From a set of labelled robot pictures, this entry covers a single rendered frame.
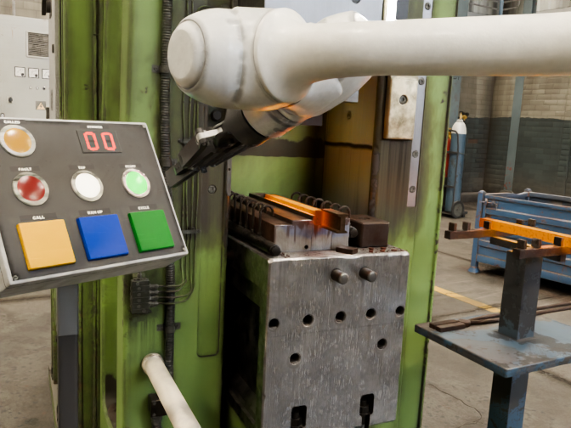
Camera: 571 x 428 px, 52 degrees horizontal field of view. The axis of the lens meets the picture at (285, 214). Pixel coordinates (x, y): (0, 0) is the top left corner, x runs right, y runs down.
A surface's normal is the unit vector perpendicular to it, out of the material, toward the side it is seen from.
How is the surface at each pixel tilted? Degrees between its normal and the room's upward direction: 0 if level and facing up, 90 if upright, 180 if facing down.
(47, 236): 60
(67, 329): 90
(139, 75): 90
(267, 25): 67
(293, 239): 90
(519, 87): 90
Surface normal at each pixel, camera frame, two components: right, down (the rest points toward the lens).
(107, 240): 0.68, -0.37
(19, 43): 0.52, 0.15
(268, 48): 0.05, 0.08
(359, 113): -0.91, 0.02
